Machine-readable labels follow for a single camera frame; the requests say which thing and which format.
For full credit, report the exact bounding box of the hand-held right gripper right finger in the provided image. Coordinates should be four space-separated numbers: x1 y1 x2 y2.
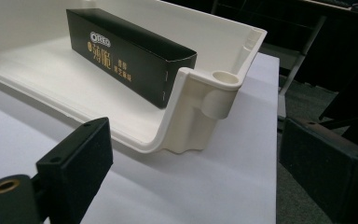
279 117 358 224

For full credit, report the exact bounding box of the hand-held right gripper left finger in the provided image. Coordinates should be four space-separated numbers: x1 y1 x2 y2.
35 117 114 224

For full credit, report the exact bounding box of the white plastic bin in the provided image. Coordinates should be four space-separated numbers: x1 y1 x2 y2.
0 0 269 155

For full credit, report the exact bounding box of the black snack box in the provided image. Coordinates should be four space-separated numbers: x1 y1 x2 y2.
65 7 199 110

